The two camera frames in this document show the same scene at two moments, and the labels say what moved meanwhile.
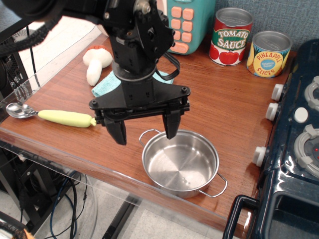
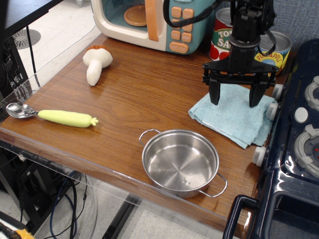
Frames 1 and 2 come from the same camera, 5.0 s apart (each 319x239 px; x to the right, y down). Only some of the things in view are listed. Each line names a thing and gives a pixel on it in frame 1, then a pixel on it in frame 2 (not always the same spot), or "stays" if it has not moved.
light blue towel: [109, 81] -> [233, 117]
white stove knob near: [259, 155] stays
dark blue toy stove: [286, 206] stays
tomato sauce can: [231, 33] stays
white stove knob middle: [271, 112] stays
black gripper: [140, 94] -> [240, 67]
